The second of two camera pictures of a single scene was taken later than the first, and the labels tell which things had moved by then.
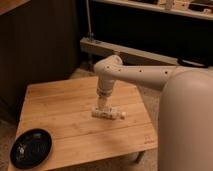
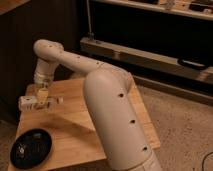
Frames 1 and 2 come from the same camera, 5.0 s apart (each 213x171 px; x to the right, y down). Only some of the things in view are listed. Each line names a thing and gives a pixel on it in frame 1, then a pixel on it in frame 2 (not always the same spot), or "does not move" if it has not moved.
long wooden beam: (128, 53) does not move
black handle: (193, 63) does not move
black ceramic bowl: (30, 149) does not move
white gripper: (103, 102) to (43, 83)
